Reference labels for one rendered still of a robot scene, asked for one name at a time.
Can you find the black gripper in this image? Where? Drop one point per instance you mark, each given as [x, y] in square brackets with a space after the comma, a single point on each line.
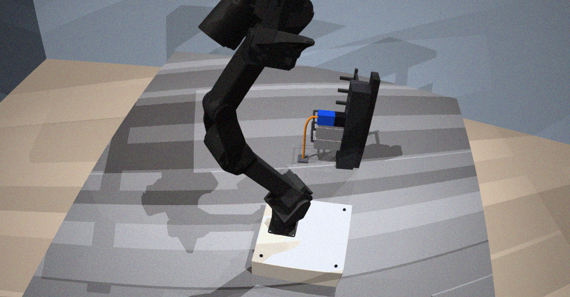
[269, 45]

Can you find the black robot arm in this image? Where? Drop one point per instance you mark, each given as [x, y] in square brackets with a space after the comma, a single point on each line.
[227, 24]

